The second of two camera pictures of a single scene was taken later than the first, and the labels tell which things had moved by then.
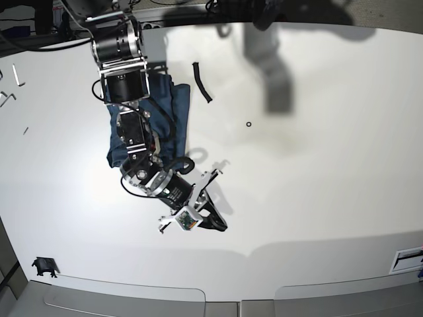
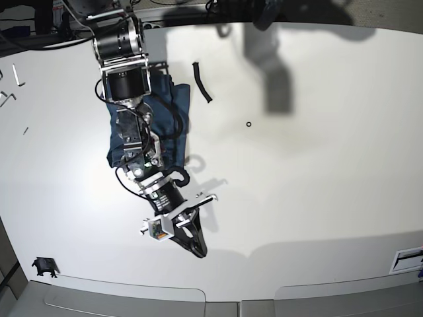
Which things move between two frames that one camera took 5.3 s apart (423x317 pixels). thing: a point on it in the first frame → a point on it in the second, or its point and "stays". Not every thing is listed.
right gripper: [177, 193] → [188, 231]
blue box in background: [16, 31] stays
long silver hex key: [16, 76] stays
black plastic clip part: [45, 265] stays
